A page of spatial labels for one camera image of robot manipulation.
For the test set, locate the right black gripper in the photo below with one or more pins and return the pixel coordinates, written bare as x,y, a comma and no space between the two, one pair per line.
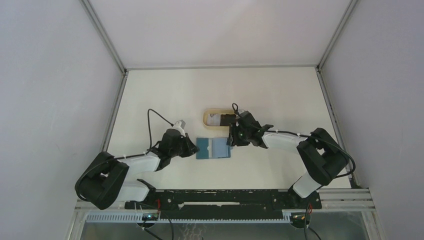
234,140

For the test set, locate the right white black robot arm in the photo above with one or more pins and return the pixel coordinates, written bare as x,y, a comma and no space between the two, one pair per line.
322,156

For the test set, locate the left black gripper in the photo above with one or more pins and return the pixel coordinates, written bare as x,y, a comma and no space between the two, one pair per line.
191,148

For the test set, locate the blue card holder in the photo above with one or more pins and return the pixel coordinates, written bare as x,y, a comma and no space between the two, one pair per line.
213,148

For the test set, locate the black mounting base plate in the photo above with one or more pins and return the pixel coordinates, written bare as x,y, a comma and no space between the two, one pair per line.
224,204

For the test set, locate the beige oval tray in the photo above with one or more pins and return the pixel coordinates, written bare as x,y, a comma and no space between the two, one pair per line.
215,111

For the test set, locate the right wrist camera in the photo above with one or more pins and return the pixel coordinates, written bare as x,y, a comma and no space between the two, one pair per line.
241,112

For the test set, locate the white card in tray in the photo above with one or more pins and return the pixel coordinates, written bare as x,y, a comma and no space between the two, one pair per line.
213,120

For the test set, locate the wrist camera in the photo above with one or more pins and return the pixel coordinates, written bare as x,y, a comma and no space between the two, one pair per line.
241,112
179,126

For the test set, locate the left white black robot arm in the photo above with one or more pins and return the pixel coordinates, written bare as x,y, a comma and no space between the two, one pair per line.
109,179

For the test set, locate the black card in tray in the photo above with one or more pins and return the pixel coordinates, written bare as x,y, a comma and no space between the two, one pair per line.
227,119

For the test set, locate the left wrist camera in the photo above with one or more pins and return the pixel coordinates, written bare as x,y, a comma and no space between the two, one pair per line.
179,126

